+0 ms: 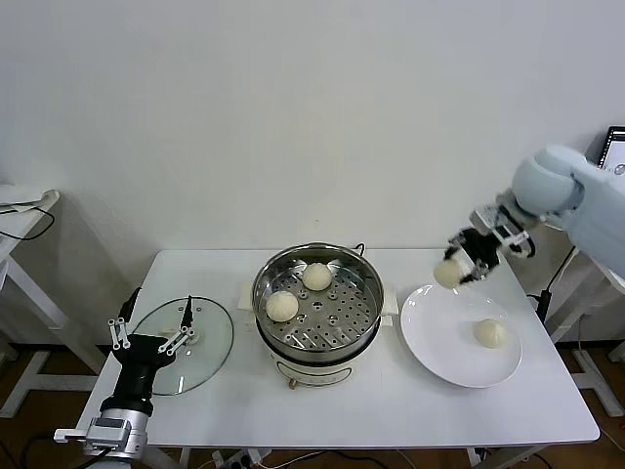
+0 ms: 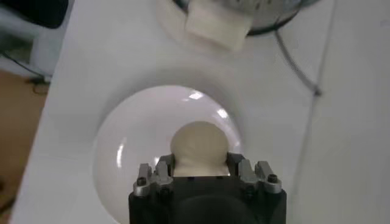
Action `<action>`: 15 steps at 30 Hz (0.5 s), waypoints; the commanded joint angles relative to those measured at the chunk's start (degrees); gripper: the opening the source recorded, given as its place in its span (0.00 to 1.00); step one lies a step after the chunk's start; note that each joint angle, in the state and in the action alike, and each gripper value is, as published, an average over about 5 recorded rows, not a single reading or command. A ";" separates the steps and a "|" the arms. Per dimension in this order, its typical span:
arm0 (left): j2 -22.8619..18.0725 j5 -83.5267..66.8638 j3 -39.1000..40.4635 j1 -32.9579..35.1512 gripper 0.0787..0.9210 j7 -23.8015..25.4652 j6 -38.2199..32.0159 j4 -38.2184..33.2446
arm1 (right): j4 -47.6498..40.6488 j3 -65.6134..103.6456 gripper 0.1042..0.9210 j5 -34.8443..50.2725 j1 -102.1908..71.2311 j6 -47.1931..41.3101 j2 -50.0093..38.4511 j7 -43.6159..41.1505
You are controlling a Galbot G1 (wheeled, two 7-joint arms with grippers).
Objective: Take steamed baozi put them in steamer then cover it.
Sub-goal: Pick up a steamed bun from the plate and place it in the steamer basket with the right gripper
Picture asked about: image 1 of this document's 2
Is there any white cloth bundle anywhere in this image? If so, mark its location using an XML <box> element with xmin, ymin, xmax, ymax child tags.
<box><xmin>0</xmin><ymin>184</ymin><xmax>63</xmax><ymax>216</ymax></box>

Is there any stainless steel steamer basket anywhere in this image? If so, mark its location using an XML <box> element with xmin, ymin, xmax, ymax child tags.
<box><xmin>252</xmin><ymin>242</ymin><xmax>386</xmax><ymax>354</ymax></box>

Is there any round glass pot lid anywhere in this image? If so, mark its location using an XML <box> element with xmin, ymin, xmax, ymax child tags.
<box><xmin>132</xmin><ymin>296</ymin><xmax>235</xmax><ymax>396</ymax></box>

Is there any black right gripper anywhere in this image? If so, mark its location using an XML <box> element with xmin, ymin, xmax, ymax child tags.
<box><xmin>442</xmin><ymin>228</ymin><xmax>500</xmax><ymax>287</ymax></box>

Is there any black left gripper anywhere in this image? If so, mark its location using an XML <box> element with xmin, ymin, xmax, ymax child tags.
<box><xmin>100</xmin><ymin>287</ymin><xmax>196</xmax><ymax>411</ymax></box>

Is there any white steamed baozi bun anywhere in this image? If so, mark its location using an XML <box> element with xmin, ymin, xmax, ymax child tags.
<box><xmin>266</xmin><ymin>290</ymin><xmax>300</xmax><ymax>323</ymax></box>
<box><xmin>473</xmin><ymin>318</ymin><xmax>513</xmax><ymax>350</ymax></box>
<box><xmin>433</xmin><ymin>258</ymin><xmax>471</xmax><ymax>290</ymax></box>
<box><xmin>301</xmin><ymin>262</ymin><xmax>333</xmax><ymax>292</ymax></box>

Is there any thin black cable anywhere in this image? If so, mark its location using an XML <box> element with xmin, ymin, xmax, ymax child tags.
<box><xmin>0</xmin><ymin>202</ymin><xmax>56</xmax><ymax>241</ymax></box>

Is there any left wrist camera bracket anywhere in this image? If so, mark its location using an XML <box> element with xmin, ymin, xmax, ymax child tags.
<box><xmin>53</xmin><ymin>417</ymin><xmax>131</xmax><ymax>450</ymax></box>

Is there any grey open laptop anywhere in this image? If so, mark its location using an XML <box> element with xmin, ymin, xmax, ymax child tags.
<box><xmin>598</xmin><ymin>125</ymin><xmax>625</xmax><ymax>171</ymax></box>

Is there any white power strip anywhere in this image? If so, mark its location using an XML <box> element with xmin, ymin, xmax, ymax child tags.
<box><xmin>210</xmin><ymin>448</ymin><xmax>269</xmax><ymax>469</ymax></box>

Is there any white side table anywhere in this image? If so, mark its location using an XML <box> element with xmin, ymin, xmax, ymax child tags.
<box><xmin>536</xmin><ymin>243</ymin><xmax>625</xmax><ymax>419</ymax></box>
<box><xmin>0</xmin><ymin>184</ymin><xmax>108</xmax><ymax>420</ymax></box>

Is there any white electric cooking pot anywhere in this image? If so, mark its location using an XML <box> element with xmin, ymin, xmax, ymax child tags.
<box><xmin>237</xmin><ymin>280</ymin><xmax>399</xmax><ymax>390</ymax></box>

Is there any white round plate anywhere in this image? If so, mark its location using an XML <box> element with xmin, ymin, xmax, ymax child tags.
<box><xmin>399</xmin><ymin>281</ymin><xmax>522</xmax><ymax>390</ymax></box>

